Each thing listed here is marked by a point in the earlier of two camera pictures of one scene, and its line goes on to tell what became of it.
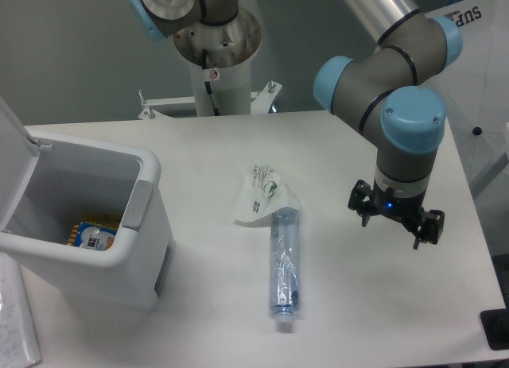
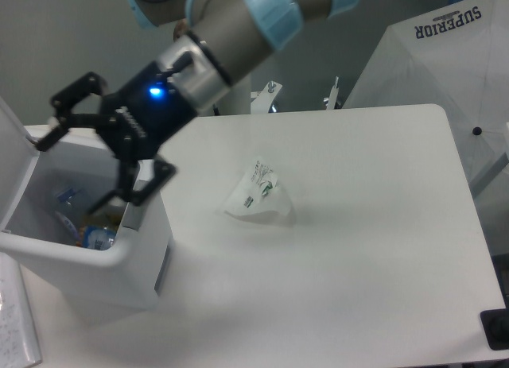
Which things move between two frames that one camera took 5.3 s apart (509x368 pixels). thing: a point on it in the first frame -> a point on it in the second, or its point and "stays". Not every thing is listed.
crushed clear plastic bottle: (285, 267) -> (66, 197)
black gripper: (406, 209) -> (137, 120)
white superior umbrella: (475, 84) stays
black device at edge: (495, 324) stays
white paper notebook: (19, 345) stays
